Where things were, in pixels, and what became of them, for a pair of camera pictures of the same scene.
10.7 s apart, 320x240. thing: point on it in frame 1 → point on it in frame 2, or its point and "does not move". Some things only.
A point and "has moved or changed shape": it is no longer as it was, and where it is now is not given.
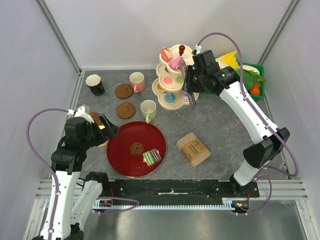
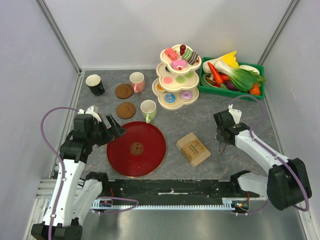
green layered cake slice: x=149 y=158 → x=187 y=54
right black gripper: x=191 y=70 → x=217 y=136
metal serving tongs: x=184 y=68 → x=219 y=147
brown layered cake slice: x=156 y=155 has moved or changed shape
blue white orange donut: x=170 y=98 does not move
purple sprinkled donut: x=184 y=95 does not move
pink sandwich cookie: x=167 y=80 does not move
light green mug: x=148 y=109 does not move
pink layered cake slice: x=174 y=63 does not move
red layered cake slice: x=166 y=56 → x=171 y=54
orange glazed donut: x=159 y=88 does not move
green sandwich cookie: x=179 y=79 does not move
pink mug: x=137 y=78 does not move
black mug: x=94 y=83 does not move
